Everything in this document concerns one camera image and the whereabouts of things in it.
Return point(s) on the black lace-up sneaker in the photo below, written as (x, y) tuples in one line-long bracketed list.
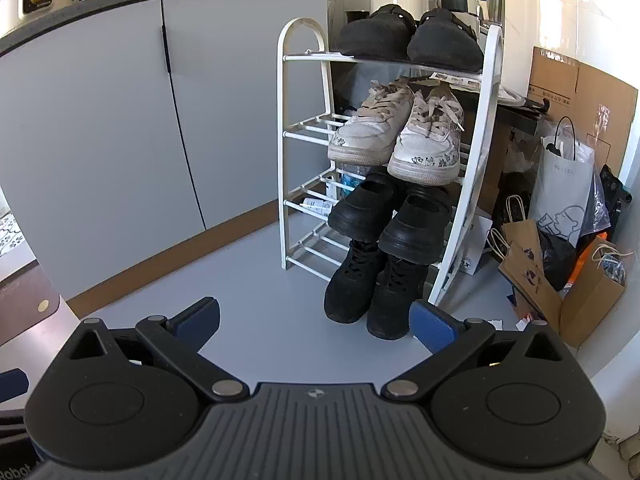
[(395, 295), (352, 280)]

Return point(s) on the black chunky mary jane shoe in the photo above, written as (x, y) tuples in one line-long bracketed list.
[(415, 225), (365, 205)]

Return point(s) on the white shopping bag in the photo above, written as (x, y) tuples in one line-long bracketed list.
[(562, 190)]

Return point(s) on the brown paper bag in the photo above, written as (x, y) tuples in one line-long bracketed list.
[(532, 280), (592, 295)]

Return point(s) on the white lace-up sneaker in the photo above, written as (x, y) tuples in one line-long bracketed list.
[(370, 125), (430, 145)]

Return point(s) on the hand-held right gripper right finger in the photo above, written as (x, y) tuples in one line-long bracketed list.
[(432, 327)]

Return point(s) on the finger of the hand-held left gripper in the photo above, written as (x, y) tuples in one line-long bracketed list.
[(12, 384)]

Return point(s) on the brown door mat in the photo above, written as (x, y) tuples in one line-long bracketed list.
[(25, 305)]

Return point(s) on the white rice cooker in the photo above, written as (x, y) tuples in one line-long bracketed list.
[(35, 0)]

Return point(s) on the grey counter cabinet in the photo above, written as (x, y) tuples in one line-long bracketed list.
[(125, 110)]

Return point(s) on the clear plastic water bottle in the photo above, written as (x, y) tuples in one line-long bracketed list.
[(352, 175)]

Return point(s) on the brown bottle white label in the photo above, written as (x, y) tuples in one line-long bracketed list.
[(317, 206)]

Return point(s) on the flat cardboard sheet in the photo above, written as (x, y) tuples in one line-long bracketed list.
[(590, 100)]

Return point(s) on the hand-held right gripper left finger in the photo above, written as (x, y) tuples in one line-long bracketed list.
[(197, 319)]

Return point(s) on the white metal shoe rack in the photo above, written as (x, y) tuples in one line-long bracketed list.
[(480, 160)]

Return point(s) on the black plastic bag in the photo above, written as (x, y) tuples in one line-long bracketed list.
[(557, 260)]

